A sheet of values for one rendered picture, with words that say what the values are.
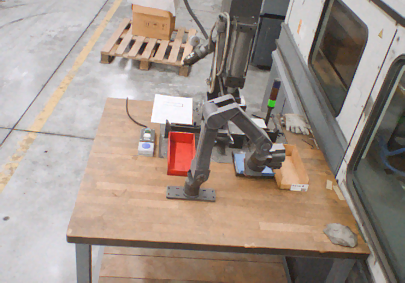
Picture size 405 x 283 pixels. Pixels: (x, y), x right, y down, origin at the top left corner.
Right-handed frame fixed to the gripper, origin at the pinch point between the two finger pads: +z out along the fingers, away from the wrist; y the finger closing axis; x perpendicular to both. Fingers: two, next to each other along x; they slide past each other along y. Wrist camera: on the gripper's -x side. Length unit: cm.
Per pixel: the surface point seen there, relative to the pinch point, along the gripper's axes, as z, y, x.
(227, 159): 9.8, 9.2, 6.5
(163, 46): 232, 245, 30
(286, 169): 6.4, 4.8, -20.6
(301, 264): 71, -27, -51
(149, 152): 7.6, 8.6, 42.6
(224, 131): 7.5, 22.3, 8.3
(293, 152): 8.6, 14.7, -25.7
